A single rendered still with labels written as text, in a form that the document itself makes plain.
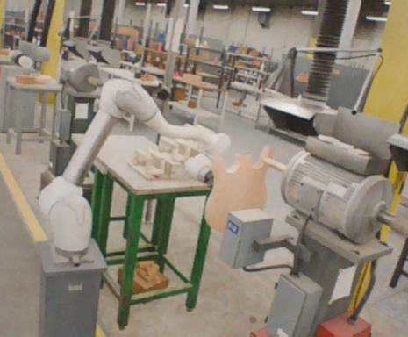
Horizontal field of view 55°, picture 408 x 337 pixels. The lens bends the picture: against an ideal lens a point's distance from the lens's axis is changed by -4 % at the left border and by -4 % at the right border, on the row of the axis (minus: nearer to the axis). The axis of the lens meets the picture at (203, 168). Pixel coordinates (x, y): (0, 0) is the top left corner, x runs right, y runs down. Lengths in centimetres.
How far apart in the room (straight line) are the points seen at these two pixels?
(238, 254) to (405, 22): 164
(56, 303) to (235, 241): 86
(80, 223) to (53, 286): 30
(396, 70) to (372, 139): 96
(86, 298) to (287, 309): 90
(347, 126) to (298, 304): 71
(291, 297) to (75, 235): 93
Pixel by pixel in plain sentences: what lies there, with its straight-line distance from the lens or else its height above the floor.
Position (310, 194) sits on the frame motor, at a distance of 154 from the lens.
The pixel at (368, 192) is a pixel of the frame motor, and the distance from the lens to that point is 147.
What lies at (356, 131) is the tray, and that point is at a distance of 168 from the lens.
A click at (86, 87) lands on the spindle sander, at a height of 117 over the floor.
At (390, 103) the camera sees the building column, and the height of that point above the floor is 159.
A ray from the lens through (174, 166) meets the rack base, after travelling 236.
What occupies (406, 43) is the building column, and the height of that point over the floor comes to 194.
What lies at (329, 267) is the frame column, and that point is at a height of 102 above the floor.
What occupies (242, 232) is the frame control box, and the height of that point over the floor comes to 108.
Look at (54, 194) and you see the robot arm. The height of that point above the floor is 94.
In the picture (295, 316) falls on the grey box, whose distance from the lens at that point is 161.
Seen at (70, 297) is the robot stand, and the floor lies 55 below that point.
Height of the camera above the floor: 170
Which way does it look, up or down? 17 degrees down
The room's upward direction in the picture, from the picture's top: 11 degrees clockwise
